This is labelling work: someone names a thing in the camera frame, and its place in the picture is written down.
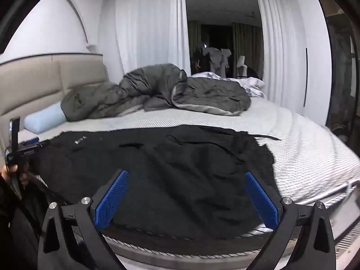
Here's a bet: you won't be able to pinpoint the white curtain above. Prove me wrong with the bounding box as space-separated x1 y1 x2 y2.
97 0 192 76
254 0 307 102

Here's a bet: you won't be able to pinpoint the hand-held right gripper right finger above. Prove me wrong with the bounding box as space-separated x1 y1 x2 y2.
244 171 336 270

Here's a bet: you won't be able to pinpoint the black pants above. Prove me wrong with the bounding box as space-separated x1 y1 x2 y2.
28 125 282 241

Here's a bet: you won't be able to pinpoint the person's left forearm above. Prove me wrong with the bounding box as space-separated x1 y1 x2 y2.
0 180 40 270

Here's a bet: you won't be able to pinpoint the grey duvet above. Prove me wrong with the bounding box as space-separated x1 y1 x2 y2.
60 63 252 123

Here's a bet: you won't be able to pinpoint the beige padded headboard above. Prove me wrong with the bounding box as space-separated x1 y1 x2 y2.
0 53 110 147

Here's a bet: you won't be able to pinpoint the person's left hand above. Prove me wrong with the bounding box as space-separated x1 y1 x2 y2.
1 162 30 187

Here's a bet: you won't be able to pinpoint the brown curtain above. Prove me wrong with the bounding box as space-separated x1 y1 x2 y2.
233 22 263 74

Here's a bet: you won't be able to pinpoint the light blue pillow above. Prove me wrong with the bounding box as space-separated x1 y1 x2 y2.
24 102 66 134

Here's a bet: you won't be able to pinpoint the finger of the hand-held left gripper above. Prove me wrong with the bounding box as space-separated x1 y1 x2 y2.
21 137 52 148

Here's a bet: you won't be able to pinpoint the dark glass wardrobe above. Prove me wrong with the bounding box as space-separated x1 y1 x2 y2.
312 0 360 158

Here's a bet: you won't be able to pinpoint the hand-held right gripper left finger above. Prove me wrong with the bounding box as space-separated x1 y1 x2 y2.
37 169 130 270

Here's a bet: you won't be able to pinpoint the hanging grey clothes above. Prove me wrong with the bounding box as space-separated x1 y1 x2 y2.
201 46 232 76

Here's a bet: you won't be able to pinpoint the white appliance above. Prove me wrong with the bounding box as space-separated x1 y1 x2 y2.
237 56 247 77

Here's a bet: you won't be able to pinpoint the bed with white sheet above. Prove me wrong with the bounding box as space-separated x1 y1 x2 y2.
17 96 360 270

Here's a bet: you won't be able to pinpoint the white wardrobe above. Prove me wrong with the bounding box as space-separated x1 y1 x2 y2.
285 0 335 127

